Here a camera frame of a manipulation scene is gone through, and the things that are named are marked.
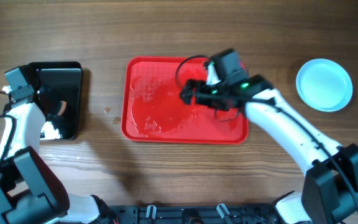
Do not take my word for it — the black water basin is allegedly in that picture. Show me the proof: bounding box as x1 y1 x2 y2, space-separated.
29 62 83 140

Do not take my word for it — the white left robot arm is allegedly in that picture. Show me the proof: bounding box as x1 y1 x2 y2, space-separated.
0 62 120 223

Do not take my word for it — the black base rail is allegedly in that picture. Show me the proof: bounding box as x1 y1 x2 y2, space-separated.
111 203 280 224

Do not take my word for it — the orange sponge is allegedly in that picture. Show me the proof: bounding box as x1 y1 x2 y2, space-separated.
57 101 67 116

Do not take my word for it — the red plastic tray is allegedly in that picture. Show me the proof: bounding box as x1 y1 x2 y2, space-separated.
121 56 249 144

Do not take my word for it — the light blue plate back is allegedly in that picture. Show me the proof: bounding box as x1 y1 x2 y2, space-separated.
298 87 353 113

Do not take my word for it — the light blue plate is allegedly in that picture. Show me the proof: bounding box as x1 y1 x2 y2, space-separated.
298 87 353 113
295 58 354 111

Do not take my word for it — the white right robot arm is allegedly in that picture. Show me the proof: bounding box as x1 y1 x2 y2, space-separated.
177 49 358 223

